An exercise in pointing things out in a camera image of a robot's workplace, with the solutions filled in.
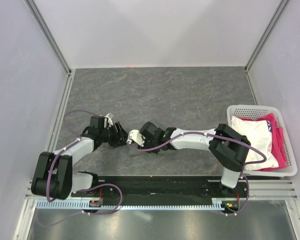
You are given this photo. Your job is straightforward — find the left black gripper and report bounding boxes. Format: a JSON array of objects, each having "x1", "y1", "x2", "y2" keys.
[{"x1": 99, "y1": 121, "x2": 129, "y2": 149}]

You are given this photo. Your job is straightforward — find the grey cloth napkin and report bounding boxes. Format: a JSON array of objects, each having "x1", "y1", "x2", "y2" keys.
[{"x1": 128, "y1": 148, "x2": 150, "y2": 157}]

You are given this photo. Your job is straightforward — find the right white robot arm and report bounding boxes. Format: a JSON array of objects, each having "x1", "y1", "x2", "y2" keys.
[{"x1": 137, "y1": 121, "x2": 251, "y2": 197}]

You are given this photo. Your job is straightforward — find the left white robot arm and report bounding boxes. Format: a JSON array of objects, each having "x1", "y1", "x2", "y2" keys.
[{"x1": 30, "y1": 115, "x2": 128, "y2": 202}]

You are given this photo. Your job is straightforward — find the white plastic basket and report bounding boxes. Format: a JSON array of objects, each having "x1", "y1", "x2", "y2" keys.
[{"x1": 226, "y1": 104, "x2": 298, "y2": 178}]

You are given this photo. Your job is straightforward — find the white cloth in basket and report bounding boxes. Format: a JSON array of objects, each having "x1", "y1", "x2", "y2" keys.
[{"x1": 231, "y1": 116, "x2": 279, "y2": 171}]

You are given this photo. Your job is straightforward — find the pink cloth in basket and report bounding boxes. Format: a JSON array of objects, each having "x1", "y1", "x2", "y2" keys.
[{"x1": 257, "y1": 113, "x2": 287, "y2": 172}]

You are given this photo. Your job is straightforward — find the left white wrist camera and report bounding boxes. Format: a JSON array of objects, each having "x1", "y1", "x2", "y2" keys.
[{"x1": 104, "y1": 112, "x2": 114, "y2": 129}]

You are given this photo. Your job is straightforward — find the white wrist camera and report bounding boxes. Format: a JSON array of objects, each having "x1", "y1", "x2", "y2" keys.
[
  {"x1": 126, "y1": 129, "x2": 145, "y2": 147},
  {"x1": 104, "y1": 112, "x2": 114, "y2": 129}
]

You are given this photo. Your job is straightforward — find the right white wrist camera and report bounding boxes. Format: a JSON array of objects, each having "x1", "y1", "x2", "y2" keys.
[{"x1": 126, "y1": 129, "x2": 145, "y2": 147}]

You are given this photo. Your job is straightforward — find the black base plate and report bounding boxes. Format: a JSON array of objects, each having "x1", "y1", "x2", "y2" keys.
[{"x1": 83, "y1": 176, "x2": 248, "y2": 199}]

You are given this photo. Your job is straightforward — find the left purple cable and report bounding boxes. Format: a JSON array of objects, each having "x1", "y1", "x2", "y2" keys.
[{"x1": 36, "y1": 109, "x2": 123, "y2": 228}]

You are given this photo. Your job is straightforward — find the slotted cable duct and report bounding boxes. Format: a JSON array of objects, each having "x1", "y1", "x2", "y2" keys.
[{"x1": 35, "y1": 199, "x2": 225, "y2": 211}]

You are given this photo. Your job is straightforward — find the left aluminium frame post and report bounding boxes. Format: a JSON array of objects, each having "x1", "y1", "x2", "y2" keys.
[{"x1": 24, "y1": 0, "x2": 72, "y2": 76}]

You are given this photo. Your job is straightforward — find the aluminium frame post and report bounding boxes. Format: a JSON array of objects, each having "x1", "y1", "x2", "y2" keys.
[
  {"x1": 24, "y1": 0, "x2": 72, "y2": 76},
  {"x1": 244, "y1": 0, "x2": 290, "y2": 73}
]

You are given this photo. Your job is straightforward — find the right aluminium frame post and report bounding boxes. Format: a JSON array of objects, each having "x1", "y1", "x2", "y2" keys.
[{"x1": 244, "y1": 0, "x2": 290, "y2": 73}]

